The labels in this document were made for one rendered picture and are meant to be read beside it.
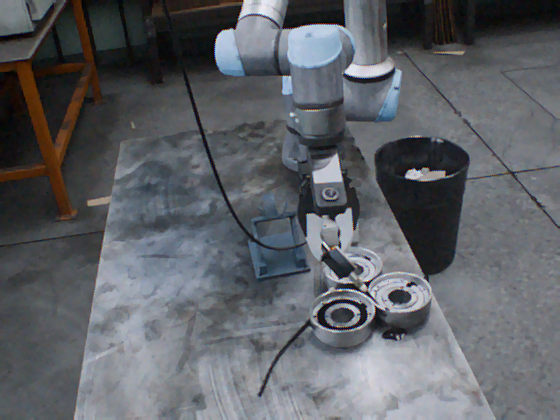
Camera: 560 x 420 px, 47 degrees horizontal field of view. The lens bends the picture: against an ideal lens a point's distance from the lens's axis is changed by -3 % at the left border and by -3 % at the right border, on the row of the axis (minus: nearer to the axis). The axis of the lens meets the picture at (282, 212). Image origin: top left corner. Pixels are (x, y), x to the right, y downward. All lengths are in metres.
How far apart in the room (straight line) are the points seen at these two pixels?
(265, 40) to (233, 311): 0.46
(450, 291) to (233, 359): 1.48
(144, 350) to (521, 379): 1.34
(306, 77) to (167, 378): 0.50
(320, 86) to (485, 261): 1.75
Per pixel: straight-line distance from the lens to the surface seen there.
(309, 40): 0.94
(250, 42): 1.08
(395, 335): 1.09
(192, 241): 1.35
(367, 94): 1.44
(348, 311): 1.10
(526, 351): 2.26
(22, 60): 2.90
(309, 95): 0.96
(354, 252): 1.22
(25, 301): 2.73
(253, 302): 1.17
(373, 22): 1.40
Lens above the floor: 1.55
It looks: 32 degrees down
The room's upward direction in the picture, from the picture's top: 6 degrees counter-clockwise
